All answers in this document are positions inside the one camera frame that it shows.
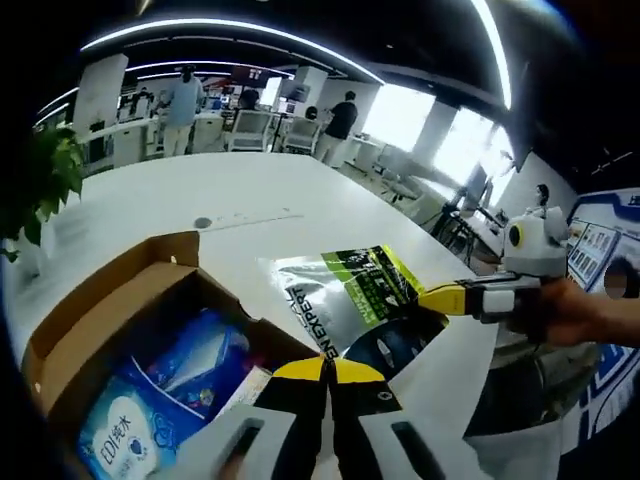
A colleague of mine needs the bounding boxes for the white mesh office chair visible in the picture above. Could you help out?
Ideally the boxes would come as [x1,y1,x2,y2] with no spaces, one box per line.
[227,108,271,154]
[284,117,324,154]

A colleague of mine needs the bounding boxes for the blue floral soft pack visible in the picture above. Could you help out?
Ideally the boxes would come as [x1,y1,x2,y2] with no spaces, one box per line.
[117,307,251,421]

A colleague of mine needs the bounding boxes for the person's right hand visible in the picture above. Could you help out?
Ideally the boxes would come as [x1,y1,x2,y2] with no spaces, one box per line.
[537,279,609,347]

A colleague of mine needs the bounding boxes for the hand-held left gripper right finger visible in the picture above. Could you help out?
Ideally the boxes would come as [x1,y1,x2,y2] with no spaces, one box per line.
[327,357,474,480]

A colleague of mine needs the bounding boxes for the green plant in white pot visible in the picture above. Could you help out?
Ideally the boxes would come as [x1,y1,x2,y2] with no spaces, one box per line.
[0,127,84,276]

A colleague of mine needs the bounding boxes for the wall poster board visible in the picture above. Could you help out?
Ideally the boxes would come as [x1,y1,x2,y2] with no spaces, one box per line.
[564,187,640,441]

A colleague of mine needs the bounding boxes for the brown cardboard shoe box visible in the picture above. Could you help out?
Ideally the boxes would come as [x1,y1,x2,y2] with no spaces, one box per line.
[22,230,321,479]

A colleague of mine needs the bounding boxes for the white printed carton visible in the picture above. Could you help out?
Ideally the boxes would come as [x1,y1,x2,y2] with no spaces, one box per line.
[214,367,274,421]

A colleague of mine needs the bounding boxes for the white pillar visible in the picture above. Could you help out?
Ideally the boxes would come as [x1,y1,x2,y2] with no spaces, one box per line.
[72,53,129,134]

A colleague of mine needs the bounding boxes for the grey chair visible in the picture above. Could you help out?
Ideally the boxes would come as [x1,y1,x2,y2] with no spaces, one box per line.
[462,417,566,480]

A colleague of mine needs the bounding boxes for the silver green soft pouch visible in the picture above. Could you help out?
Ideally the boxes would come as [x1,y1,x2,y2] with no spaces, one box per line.
[257,243,451,414]

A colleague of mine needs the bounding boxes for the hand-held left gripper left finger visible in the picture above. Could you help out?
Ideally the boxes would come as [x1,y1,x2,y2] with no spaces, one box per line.
[164,355,327,480]

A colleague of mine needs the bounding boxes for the long ceiling light strip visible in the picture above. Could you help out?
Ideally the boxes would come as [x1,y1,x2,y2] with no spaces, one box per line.
[79,18,386,86]
[472,0,514,111]

